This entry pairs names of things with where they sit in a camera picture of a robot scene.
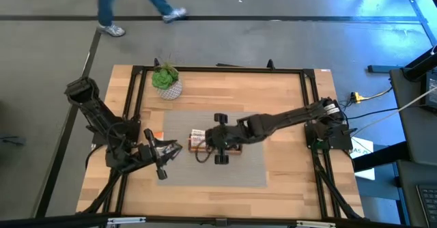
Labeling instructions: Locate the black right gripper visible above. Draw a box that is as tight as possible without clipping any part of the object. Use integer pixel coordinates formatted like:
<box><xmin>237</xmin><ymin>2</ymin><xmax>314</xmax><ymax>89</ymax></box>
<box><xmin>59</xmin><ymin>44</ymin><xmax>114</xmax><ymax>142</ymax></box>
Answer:
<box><xmin>204</xmin><ymin>113</ymin><xmax>247</xmax><ymax>166</ymax></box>

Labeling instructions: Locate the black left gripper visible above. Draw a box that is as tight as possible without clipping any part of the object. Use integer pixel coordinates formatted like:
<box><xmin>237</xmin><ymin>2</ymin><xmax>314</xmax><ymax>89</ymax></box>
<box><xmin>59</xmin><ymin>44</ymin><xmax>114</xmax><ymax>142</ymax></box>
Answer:
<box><xmin>136</xmin><ymin>128</ymin><xmax>184</xmax><ymax>181</ymax></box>

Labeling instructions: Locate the wooden three-compartment tea tray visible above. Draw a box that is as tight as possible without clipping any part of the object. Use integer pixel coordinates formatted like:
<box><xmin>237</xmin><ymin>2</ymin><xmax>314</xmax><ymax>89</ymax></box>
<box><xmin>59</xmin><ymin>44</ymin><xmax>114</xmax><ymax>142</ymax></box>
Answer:
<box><xmin>188</xmin><ymin>134</ymin><xmax>242</xmax><ymax>156</ymax></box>

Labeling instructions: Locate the grey woven placemat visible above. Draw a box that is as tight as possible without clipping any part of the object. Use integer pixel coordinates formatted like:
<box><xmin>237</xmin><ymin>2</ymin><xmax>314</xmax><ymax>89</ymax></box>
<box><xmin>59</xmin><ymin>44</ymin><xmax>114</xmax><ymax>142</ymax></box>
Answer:
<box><xmin>157</xmin><ymin>111</ymin><xmax>268</xmax><ymax>188</ymax></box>

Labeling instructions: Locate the green succulent in white pot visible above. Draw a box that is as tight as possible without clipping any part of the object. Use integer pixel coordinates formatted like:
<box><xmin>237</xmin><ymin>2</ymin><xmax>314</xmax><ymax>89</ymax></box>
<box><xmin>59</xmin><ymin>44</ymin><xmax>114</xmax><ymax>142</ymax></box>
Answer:
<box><xmin>151</xmin><ymin>62</ymin><xmax>184</xmax><ymax>102</ymax></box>

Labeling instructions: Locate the black overhead beam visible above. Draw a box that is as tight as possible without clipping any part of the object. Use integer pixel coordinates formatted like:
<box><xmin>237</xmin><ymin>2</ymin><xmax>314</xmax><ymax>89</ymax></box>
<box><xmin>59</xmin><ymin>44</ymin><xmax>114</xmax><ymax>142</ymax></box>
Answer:
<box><xmin>0</xmin><ymin>213</ymin><xmax>437</xmax><ymax>228</ymax></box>

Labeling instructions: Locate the white paper sign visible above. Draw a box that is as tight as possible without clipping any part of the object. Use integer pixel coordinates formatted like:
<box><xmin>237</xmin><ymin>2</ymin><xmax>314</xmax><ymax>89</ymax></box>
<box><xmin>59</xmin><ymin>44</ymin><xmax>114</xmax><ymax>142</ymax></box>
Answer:
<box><xmin>350</xmin><ymin>136</ymin><xmax>376</xmax><ymax>181</ymax></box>

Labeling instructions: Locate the grey-blue chair foot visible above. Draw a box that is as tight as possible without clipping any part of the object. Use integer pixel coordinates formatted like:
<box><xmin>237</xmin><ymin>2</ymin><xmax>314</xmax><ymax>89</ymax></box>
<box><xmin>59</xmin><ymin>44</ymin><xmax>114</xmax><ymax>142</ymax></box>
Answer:
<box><xmin>0</xmin><ymin>134</ymin><xmax>27</xmax><ymax>147</ymax></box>

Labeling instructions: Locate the person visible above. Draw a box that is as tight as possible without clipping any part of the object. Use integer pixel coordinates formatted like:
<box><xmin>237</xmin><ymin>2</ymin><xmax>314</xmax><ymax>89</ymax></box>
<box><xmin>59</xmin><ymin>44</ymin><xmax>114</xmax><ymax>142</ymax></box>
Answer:
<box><xmin>97</xmin><ymin>0</ymin><xmax>188</xmax><ymax>38</ymax></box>

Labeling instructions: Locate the black desk crossbar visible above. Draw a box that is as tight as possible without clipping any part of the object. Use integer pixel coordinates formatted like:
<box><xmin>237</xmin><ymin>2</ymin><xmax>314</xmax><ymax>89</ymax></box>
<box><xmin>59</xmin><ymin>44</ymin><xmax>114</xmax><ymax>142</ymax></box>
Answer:
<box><xmin>352</xmin><ymin>141</ymin><xmax>410</xmax><ymax>173</ymax></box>

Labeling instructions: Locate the teal floor bar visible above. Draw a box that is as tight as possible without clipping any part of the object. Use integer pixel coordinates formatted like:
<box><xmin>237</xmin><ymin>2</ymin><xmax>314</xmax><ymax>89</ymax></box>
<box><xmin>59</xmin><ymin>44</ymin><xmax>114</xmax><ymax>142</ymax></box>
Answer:
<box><xmin>367</xmin><ymin>64</ymin><xmax>404</xmax><ymax>74</ymax></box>

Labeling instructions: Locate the dark grey desk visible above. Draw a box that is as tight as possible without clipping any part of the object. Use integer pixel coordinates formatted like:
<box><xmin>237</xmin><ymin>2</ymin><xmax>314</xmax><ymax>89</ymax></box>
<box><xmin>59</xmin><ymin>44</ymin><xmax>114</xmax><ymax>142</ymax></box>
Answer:
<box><xmin>389</xmin><ymin>67</ymin><xmax>437</xmax><ymax>228</ymax></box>

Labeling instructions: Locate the computer screen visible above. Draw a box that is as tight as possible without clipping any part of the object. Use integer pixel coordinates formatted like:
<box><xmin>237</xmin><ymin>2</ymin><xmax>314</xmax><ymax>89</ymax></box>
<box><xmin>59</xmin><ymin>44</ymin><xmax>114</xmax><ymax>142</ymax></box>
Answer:
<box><xmin>425</xmin><ymin>71</ymin><xmax>437</xmax><ymax>112</ymax></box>

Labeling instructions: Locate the black keyboard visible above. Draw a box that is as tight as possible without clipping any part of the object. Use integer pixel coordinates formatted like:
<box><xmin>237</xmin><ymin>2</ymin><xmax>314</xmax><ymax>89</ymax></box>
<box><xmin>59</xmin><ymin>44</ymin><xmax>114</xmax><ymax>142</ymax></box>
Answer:
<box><xmin>415</xmin><ymin>183</ymin><xmax>437</xmax><ymax>227</ymax></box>

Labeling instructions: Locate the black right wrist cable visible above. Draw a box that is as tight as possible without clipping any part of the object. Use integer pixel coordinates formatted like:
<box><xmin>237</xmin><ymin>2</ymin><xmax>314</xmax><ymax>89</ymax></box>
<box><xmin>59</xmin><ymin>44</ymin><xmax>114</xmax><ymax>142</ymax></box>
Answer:
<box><xmin>194</xmin><ymin>141</ymin><xmax>215</xmax><ymax>165</ymax></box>

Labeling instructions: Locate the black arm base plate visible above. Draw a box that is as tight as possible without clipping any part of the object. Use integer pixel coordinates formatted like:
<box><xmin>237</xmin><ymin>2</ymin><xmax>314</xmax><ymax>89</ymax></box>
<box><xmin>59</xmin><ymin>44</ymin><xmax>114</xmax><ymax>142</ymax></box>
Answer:
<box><xmin>305</xmin><ymin>120</ymin><xmax>354</xmax><ymax>150</ymax></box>
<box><xmin>85</xmin><ymin>117</ymin><xmax>141</xmax><ymax>146</ymax></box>

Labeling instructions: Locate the black metal rig frame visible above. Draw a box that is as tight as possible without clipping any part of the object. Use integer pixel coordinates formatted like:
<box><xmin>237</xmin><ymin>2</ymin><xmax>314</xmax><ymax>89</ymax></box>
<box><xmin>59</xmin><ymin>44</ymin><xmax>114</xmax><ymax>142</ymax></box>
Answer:
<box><xmin>76</xmin><ymin>57</ymin><xmax>365</xmax><ymax>222</ymax></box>

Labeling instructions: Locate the silver metal bracket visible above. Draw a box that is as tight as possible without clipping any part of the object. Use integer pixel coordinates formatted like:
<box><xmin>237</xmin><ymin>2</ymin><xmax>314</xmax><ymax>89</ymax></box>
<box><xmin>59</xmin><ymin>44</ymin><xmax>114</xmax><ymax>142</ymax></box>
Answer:
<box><xmin>295</xmin><ymin>220</ymin><xmax>337</xmax><ymax>228</ymax></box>
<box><xmin>107</xmin><ymin>216</ymin><xmax>147</xmax><ymax>226</ymax></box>

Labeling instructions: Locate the black power cable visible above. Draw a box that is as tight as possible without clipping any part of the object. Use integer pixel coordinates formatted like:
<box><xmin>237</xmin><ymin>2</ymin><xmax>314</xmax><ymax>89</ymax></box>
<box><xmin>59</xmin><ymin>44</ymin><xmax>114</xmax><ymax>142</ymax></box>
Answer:
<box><xmin>341</xmin><ymin>100</ymin><xmax>401</xmax><ymax>120</ymax></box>

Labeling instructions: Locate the white cable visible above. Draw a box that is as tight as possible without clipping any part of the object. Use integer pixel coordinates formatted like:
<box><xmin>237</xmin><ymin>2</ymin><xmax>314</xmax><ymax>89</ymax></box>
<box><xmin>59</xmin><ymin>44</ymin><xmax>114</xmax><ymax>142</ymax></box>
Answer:
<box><xmin>351</xmin><ymin>85</ymin><xmax>437</xmax><ymax>135</ymax></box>

